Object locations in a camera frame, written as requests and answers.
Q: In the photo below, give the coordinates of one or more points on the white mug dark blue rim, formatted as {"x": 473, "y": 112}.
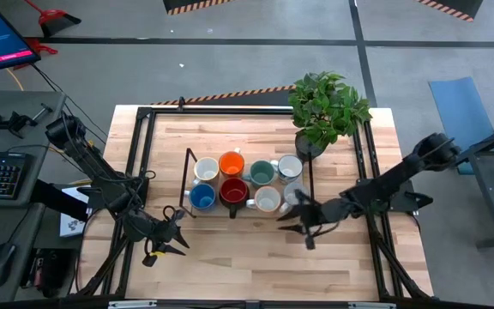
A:
{"x": 290, "y": 167}

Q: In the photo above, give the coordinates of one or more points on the potted green plant black pot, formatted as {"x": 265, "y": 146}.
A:
{"x": 324, "y": 107}

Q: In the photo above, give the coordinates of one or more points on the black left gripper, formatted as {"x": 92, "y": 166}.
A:
{"x": 144, "y": 227}

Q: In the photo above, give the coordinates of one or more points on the silver metal bracket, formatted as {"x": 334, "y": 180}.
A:
{"x": 131, "y": 304}
{"x": 371, "y": 305}

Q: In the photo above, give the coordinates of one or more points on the wooden shelf rack black frame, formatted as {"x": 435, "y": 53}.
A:
{"x": 217, "y": 212}

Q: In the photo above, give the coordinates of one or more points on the black metal rig frame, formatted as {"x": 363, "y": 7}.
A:
{"x": 143, "y": 112}

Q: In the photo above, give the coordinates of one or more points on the blue floor mat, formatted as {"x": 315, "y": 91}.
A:
{"x": 461, "y": 116}

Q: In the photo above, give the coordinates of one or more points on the orange and white mug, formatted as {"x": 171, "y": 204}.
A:
{"x": 231, "y": 164}

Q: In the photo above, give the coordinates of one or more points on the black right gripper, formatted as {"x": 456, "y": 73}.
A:
{"x": 324, "y": 212}

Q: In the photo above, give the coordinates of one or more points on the glossy blue mug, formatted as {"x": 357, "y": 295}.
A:
{"x": 202, "y": 197}

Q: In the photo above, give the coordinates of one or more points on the pink white patterned mug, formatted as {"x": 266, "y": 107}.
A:
{"x": 206, "y": 168}

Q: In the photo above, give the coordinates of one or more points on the grey green mug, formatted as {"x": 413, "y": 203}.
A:
{"x": 262, "y": 173}

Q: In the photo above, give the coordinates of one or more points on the black computer mouse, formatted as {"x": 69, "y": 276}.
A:
{"x": 0, "y": 262}

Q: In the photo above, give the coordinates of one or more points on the white printed booklet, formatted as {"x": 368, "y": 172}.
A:
{"x": 69, "y": 223}

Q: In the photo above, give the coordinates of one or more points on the black elongated object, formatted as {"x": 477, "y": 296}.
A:
{"x": 54, "y": 199}

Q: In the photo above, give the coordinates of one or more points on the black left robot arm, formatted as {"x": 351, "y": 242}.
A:
{"x": 94, "y": 167}

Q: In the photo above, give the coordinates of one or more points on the black hazard striped mat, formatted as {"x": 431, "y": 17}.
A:
{"x": 251, "y": 101}
{"x": 178, "y": 3}
{"x": 465, "y": 5}

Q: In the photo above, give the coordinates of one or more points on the red plastic broom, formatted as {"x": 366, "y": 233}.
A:
{"x": 41, "y": 46}

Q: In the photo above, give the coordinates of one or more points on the black equipment box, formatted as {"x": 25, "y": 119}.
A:
{"x": 52, "y": 270}

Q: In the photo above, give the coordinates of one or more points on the black clamp mount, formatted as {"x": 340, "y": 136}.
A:
{"x": 13, "y": 122}

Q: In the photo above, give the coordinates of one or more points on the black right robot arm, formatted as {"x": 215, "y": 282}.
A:
{"x": 401, "y": 171}

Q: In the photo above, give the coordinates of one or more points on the black mug red inside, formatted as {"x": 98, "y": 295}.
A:
{"x": 234, "y": 192}

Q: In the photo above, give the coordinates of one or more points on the yellow white patterned mug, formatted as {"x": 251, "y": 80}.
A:
{"x": 267, "y": 199}

